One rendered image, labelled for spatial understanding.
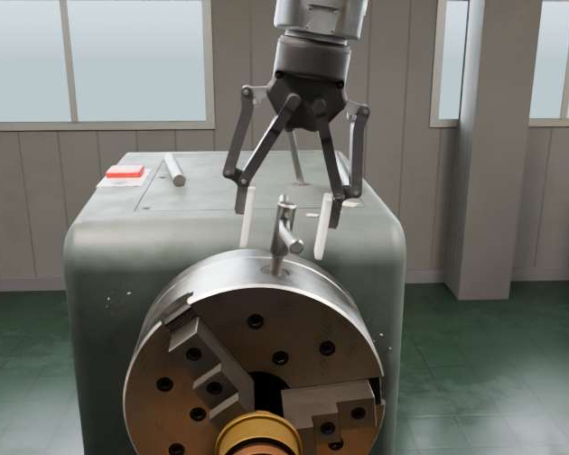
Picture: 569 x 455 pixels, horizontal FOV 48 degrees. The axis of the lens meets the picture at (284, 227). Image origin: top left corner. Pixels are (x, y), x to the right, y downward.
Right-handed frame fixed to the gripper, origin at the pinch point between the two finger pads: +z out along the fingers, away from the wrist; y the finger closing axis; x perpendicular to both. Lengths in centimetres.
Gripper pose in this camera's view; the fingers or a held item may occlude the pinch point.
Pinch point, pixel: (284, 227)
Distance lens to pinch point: 70.0
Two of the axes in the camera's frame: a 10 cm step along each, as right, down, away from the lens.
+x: 0.0, -2.9, 9.6
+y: 9.9, 1.5, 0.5
